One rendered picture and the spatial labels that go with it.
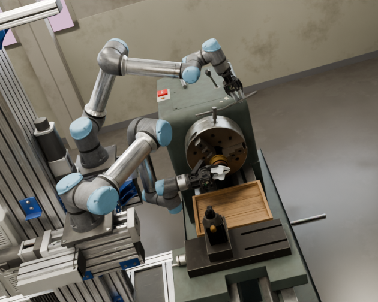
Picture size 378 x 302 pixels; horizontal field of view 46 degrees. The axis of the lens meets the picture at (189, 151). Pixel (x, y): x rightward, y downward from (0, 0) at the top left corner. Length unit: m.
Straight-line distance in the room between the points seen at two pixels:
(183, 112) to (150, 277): 1.16
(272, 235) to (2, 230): 1.20
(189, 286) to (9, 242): 0.87
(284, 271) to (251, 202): 0.50
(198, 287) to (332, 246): 1.51
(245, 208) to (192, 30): 2.96
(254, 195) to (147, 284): 1.05
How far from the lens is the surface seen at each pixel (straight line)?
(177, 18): 4.83
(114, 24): 4.82
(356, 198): 3.56
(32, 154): 2.01
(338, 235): 3.28
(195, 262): 1.92
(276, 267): 1.89
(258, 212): 2.19
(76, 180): 1.87
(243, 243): 1.94
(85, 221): 1.95
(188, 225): 2.75
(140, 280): 3.02
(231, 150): 2.25
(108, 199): 1.80
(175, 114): 2.40
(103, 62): 2.11
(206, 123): 2.26
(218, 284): 1.88
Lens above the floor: 2.33
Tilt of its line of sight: 32 degrees down
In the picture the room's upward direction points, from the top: 17 degrees counter-clockwise
